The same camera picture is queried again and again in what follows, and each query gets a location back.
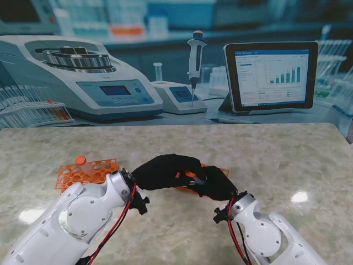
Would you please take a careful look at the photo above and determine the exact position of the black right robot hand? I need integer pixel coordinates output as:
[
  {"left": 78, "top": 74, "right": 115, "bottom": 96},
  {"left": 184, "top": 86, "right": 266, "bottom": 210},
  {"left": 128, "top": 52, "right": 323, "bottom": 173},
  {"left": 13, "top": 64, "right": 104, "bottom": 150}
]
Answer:
[{"left": 189, "top": 165, "right": 238, "bottom": 202}]

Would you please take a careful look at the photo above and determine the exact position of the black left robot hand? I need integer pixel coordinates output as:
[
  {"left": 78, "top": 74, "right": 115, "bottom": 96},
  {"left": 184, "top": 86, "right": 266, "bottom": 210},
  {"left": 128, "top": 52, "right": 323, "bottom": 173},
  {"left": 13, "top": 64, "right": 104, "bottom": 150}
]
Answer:
[{"left": 131, "top": 153, "right": 207, "bottom": 192}]

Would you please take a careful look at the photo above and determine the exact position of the orange plastic test tube rack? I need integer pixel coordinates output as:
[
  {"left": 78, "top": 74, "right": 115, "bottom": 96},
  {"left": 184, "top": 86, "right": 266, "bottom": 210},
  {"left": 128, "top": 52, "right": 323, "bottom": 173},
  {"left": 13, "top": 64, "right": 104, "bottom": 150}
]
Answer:
[
  {"left": 173, "top": 163, "right": 230, "bottom": 195},
  {"left": 56, "top": 157, "right": 120, "bottom": 195}
]

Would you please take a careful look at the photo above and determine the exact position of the printed laboratory backdrop poster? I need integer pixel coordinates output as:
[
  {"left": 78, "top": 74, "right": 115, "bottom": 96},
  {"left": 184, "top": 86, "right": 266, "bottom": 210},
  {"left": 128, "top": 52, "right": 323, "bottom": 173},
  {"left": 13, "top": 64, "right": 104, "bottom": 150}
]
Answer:
[{"left": 0, "top": 0, "right": 353, "bottom": 130}]

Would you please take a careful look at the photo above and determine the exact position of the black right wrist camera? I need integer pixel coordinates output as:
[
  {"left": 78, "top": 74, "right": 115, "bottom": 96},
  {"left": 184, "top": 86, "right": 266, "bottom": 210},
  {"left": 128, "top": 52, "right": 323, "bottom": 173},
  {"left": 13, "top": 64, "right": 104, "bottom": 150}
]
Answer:
[{"left": 212, "top": 207, "right": 231, "bottom": 225}]

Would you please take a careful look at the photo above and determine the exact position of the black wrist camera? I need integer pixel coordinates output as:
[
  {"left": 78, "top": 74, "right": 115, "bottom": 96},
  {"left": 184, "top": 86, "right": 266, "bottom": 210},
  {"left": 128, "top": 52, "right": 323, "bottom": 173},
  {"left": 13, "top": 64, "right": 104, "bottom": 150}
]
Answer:
[
  {"left": 130, "top": 192, "right": 151, "bottom": 215},
  {"left": 212, "top": 207, "right": 231, "bottom": 225}
]

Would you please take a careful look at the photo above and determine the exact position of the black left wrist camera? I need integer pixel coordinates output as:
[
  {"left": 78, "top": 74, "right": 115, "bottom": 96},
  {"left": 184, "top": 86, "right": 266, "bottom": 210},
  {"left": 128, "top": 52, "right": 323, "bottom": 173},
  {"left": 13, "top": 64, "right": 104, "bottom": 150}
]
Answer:
[{"left": 130, "top": 192, "right": 151, "bottom": 215}]

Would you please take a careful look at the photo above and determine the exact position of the red black right arm cable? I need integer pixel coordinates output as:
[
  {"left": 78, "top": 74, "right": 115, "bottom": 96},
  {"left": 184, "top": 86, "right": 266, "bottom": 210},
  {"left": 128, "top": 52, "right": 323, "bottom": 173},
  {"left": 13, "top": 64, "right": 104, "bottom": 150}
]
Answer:
[{"left": 226, "top": 196, "right": 253, "bottom": 265}]

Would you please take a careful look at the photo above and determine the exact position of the red black arm cable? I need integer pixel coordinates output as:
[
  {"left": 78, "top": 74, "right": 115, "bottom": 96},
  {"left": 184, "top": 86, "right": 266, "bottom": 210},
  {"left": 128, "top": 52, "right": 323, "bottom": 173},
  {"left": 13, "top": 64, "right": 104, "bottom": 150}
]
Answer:
[
  {"left": 226, "top": 196, "right": 253, "bottom": 265},
  {"left": 78, "top": 182, "right": 138, "bottom": 265}
]

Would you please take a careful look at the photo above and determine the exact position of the red black left arm cable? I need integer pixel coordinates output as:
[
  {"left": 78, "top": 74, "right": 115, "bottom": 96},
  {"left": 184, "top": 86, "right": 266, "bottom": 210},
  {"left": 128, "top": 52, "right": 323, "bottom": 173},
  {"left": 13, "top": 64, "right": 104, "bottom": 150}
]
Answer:
[{"left": 78, "top": 182, "right": 138, "bottom": 265}]

